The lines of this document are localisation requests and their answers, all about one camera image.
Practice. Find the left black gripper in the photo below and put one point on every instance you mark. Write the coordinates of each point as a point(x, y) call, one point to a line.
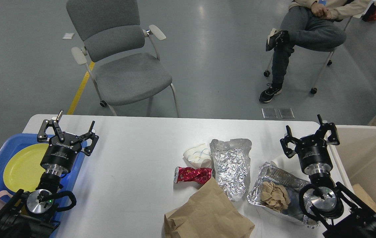
point(62, 154)

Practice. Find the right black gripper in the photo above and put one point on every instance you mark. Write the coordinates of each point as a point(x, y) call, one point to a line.
point(313, 155)

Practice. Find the aluminium foil tray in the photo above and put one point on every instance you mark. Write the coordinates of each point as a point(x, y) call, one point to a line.
point(269, 174)

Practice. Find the yellow plate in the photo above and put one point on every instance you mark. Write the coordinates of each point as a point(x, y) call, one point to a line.
point(23, 171)

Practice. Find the silver foil bag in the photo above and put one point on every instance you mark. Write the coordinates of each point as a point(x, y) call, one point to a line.
point(232, 165)

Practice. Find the brown paper bag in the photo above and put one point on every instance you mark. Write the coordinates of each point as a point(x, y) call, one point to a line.
point(208, 213)

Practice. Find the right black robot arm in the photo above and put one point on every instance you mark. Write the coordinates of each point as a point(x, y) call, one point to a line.
point(341, 212)

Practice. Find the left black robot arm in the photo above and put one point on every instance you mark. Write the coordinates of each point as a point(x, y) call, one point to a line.
point(29, 214)

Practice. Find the white paper cup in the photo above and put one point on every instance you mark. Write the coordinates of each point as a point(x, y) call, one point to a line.
point(287, 164)

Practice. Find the person's wheeled chair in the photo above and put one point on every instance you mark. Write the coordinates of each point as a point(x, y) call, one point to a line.
point(326, 59)

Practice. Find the beige plastic bin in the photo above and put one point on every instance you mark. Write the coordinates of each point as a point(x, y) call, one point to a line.
point(369, 158)

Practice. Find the crumpled brown napkin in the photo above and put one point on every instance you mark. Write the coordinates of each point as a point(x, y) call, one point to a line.
point(274, 196)

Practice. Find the cardboard piece in bin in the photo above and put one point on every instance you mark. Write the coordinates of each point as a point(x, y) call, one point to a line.
point(364, 196)

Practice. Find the blue plastic tray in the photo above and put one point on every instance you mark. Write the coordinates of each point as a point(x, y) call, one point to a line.
point(19, 141)

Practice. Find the grey office chair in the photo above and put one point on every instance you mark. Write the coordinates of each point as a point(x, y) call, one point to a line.
point(108, 27)

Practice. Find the crumpled white tissue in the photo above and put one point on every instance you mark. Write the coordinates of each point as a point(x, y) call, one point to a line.
point(199, 156)

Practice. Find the crushed red can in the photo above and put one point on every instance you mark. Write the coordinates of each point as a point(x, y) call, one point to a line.
point(190, 174)

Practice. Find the seated person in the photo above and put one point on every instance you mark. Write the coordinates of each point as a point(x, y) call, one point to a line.
point(337, 9)

